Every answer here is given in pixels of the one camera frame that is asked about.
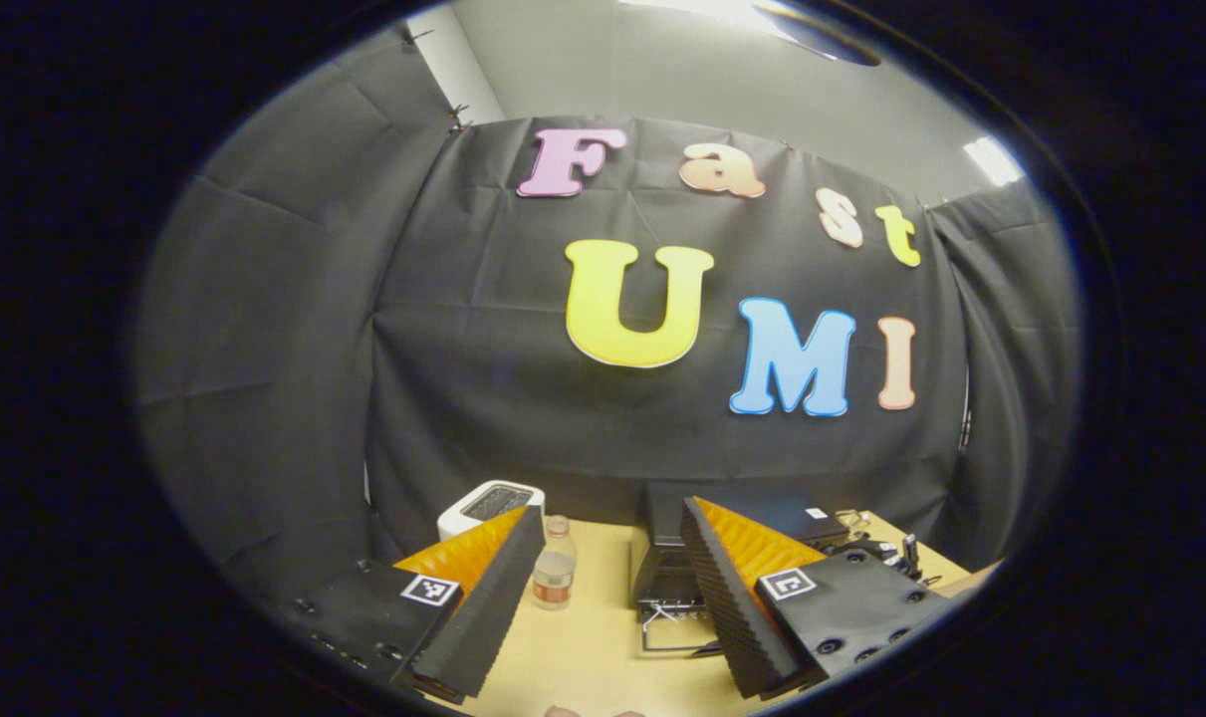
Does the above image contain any black electric oven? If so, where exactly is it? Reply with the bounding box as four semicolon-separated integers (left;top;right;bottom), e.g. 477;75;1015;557
629;481;854;660

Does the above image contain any white cord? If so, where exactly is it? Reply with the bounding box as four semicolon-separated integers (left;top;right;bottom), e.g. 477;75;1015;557
642;601;708;630

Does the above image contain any white toaster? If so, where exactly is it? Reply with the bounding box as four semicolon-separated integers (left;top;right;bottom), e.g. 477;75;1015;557
436;479;547;545

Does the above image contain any clear plastic water bottle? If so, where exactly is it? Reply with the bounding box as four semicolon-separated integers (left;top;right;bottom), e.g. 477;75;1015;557
532;514;578;611

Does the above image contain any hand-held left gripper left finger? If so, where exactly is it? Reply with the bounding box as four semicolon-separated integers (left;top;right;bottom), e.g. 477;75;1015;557
294;505;547;698

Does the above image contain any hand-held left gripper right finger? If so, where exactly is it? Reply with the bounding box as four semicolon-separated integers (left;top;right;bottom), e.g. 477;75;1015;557
678;495;954;700

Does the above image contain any ceiling light panel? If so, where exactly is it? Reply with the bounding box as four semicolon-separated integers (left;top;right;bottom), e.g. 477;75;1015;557
963;134;1028;189

